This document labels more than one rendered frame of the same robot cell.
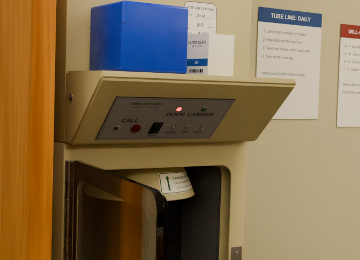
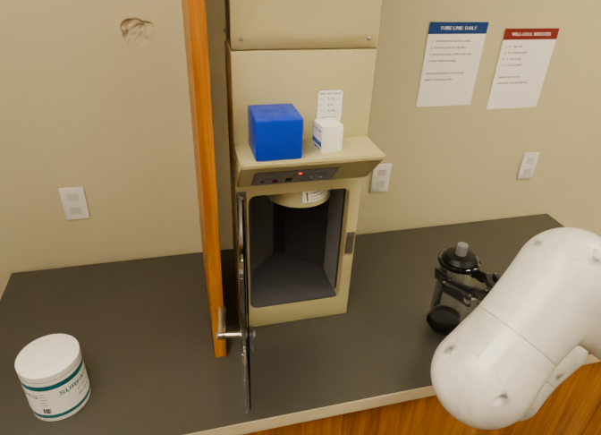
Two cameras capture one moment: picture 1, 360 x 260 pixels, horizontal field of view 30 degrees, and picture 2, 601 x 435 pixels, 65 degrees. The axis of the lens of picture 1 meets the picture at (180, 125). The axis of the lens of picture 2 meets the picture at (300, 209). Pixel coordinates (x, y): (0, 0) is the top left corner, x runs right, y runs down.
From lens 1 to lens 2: 0.51 m
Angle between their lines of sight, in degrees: 32
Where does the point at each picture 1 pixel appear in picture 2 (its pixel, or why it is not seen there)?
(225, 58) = (335, 140)
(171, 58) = (291, 150)
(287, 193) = (435, 156)
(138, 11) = (266, 126)
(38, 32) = (202, 142)
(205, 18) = (334, 99)
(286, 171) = (436, 141)
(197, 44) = (317, 130)
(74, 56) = (239, 134)
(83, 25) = (244, 115)
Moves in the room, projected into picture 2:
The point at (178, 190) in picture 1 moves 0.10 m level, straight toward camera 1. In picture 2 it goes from (313, 200) to (301, 220)
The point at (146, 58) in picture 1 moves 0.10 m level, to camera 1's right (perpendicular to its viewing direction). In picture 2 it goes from (272, 152) to (318, 160)
